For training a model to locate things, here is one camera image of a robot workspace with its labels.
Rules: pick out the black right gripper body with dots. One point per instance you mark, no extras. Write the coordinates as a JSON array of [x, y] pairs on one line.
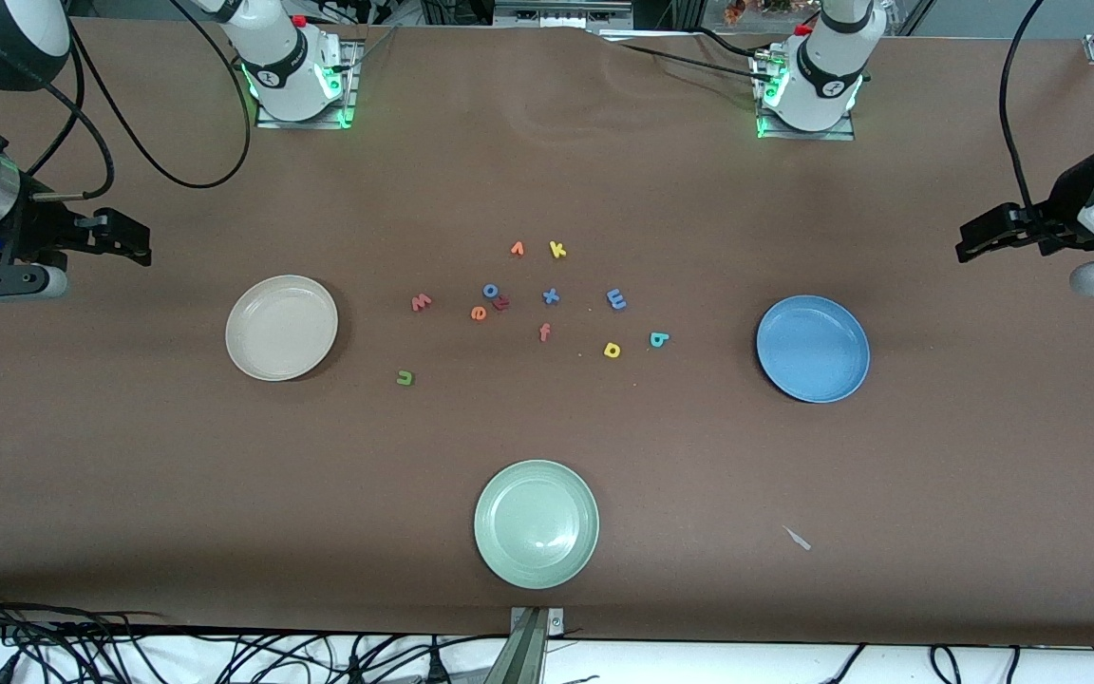
[[31, 229]]

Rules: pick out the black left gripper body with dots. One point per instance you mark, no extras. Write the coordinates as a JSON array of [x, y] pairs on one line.
[[1058, 211]]

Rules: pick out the red foam letter w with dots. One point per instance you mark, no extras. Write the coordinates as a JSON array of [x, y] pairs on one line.
[[422, 303]]

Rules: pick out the teal foam letter b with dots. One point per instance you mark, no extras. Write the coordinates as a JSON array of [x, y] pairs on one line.
[[654, 340]]

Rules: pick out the blue foam letter m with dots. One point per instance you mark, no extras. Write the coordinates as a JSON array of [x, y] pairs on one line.
[[616, 299]]

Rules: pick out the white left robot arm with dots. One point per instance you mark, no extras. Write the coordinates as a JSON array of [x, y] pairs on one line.
[[827, 76]]

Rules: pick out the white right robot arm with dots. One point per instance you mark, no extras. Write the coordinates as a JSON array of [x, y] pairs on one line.
[[281, 66]]

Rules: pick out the beige brown plate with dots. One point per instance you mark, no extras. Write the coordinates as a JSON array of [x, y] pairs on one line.
[[281, 328]]

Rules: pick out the blue plate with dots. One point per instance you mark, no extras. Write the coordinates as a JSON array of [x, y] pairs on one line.
[[813, 349]]

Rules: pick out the brown paper table cover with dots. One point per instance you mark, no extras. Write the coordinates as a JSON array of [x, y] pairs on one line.
[[129, 475]]

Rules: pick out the small white paper scrap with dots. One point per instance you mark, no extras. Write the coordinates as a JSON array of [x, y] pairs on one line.
[[799, 540]]

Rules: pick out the grey metal box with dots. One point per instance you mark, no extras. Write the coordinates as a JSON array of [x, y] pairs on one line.
[[561, 11]]

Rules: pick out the green plate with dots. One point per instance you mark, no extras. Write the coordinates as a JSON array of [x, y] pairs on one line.
[[536, 524]]

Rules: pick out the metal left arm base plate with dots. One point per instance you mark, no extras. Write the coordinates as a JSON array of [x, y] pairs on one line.
[[808, 135]]

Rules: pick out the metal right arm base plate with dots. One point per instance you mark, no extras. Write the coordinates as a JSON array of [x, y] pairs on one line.
[[305, 123]]

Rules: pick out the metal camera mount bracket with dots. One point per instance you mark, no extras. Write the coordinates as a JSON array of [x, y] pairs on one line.
[[528, 655]]

